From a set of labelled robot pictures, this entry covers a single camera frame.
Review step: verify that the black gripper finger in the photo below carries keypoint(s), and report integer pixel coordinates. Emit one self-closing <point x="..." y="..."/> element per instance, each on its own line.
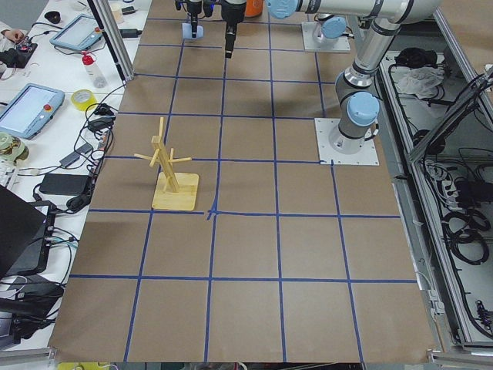
<point x="230" y="38"/>

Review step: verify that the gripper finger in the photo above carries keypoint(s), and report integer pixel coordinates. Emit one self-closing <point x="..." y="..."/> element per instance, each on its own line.
<point x="194" y="24"/>

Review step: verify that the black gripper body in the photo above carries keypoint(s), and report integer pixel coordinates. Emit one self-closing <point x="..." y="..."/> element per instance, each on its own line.
<point x="233" y="11"/>
<point x="193" y="8"/>

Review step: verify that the white plastic cup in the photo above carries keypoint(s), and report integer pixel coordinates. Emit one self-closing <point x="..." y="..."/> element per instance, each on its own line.
<point x="190" y="33"/>

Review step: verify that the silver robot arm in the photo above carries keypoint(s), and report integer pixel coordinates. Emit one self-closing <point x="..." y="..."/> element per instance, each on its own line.
<point x="331" y="25"/>
<point x="359" y="108"/>

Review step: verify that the orange cylindrical bin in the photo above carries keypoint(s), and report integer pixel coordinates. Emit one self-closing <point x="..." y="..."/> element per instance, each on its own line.
<point x="254" y="8"/>

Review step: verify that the far teach pendant tablet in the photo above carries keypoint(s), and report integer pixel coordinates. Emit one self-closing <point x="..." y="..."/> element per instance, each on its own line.
<point x="79" y="35"/>

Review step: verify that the teach pendant tablet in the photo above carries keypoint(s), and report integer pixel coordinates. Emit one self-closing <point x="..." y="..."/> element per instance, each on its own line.
<point x="30" y="110"/>
<point x="79" y="35"/>

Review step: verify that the red cap squeeze bottle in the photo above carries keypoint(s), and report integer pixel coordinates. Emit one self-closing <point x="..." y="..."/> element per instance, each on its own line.
<point x="94" y="72"/>

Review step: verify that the yellow tape roll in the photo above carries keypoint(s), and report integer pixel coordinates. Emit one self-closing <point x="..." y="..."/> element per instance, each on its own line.
<point x="84" y="99"/>

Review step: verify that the wooden mug tree stand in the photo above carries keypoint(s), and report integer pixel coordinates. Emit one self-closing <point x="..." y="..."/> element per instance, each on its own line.
<point x="174" y="191"/>

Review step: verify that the near teach pendant tablet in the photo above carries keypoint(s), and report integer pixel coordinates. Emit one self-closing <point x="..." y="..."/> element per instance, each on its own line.
<point x="30" y="110"/>

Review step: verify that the white crumpled cloth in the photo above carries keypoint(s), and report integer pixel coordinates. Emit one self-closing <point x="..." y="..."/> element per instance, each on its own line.
<point x="422" y="82"/>

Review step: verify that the black power adapter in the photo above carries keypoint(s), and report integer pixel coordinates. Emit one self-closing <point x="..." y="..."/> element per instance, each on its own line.
<point x="63" y="184"/>

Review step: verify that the black laptop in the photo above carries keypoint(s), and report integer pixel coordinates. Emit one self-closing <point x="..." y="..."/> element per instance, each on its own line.
<point x="25" y="230"/>

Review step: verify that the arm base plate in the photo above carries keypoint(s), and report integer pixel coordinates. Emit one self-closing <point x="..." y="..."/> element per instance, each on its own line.
<point x="336" y="149"/>
<point x="315" y="41"/>

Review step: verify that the aluminium frame post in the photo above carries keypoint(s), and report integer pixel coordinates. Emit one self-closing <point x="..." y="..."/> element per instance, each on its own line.
<point x="103" y="15"/>

